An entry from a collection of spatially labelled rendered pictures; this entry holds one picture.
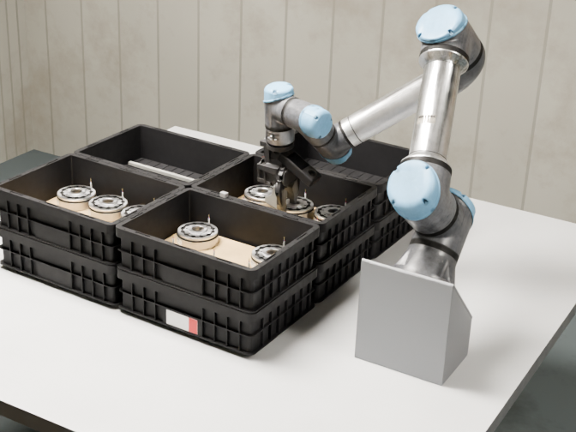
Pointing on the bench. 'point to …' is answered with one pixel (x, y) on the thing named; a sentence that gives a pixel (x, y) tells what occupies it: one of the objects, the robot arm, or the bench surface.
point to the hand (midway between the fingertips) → (288, 211)
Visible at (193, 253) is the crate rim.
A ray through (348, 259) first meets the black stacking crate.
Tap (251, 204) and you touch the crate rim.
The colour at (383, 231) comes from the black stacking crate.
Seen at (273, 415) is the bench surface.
